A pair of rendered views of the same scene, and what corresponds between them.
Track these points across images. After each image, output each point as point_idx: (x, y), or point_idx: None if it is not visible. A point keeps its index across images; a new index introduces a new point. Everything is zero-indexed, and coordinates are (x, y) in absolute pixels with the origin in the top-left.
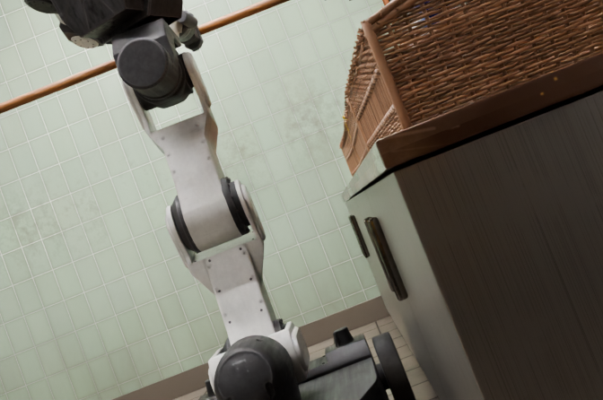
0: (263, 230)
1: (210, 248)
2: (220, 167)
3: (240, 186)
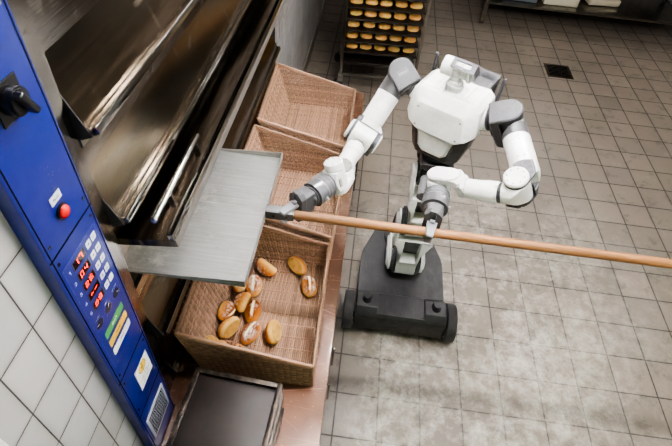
0: (393, 232)
1: (422, 240)
2: (409, 216)
3: (399, 208)
